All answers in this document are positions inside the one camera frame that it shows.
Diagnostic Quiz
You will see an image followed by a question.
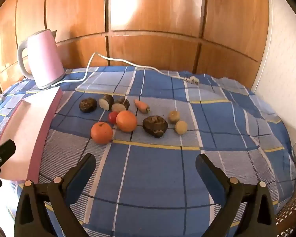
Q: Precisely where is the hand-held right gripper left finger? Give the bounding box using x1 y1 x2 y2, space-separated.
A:
13 153 96 237

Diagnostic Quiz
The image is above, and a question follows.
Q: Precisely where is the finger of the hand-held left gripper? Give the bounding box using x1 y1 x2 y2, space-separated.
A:
0 139 16 166

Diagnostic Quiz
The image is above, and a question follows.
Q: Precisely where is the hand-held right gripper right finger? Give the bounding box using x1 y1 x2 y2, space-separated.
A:
195 153 280 237

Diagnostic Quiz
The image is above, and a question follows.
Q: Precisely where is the pink shallow cardboard box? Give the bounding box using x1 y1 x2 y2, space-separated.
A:
0 87 63 182

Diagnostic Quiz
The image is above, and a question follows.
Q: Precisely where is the orange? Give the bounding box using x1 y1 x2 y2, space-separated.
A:
116 110 138 132
90 122 113 145

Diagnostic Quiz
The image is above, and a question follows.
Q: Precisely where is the small tan potato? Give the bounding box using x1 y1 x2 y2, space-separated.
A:
175 120 188 135
168 111 180 124

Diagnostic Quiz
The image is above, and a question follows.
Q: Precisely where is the small red tomato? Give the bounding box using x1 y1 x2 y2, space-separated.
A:
108 112 119 125

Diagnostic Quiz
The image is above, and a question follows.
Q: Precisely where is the dark round water chestnut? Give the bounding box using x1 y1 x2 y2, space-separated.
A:
79 98 98 113

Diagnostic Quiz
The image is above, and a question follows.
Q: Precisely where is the dark mushroom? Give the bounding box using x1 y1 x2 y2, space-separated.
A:
142 115 169 138

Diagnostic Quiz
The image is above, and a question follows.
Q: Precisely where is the small orange carrot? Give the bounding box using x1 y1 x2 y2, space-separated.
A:
134 99 150 114

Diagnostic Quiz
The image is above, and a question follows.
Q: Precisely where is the blue checked blanket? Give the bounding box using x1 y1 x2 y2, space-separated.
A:
0 65 296 237

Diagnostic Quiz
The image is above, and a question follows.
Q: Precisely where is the woven wicker chair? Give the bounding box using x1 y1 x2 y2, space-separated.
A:
274 185 296 237

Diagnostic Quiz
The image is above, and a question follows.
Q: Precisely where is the pink electric kettle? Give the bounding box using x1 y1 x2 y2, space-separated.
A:
17 29 65 90

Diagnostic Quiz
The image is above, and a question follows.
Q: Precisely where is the wooden panelled wardrobe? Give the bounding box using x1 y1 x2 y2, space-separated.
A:
0 0 270 97

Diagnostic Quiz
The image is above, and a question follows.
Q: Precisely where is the white kettle power cord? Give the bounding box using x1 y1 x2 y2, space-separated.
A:
51 52 200 87

